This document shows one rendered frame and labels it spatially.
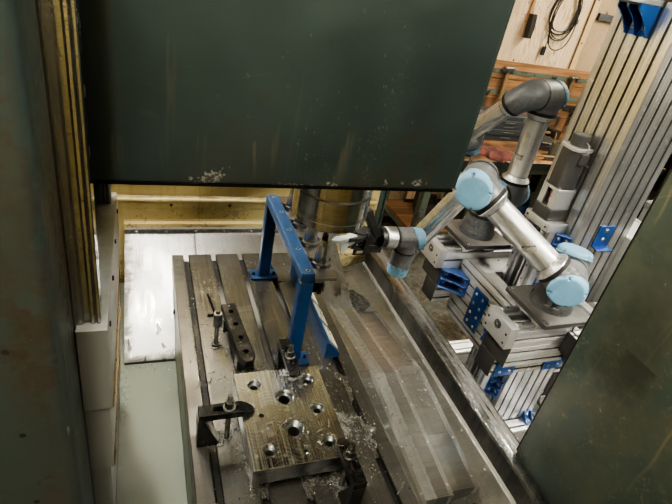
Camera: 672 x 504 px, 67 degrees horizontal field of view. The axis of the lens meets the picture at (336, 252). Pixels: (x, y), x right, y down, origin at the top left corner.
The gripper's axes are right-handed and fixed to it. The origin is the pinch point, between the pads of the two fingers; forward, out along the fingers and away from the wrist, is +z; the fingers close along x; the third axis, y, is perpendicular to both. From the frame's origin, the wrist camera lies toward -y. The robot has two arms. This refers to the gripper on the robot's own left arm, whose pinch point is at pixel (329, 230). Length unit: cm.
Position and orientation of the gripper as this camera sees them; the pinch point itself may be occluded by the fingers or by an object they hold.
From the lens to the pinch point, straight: 165.2
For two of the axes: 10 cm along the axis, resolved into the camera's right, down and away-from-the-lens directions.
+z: -9.3, -0.1, -3.6
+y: -2.0, 8.4, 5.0
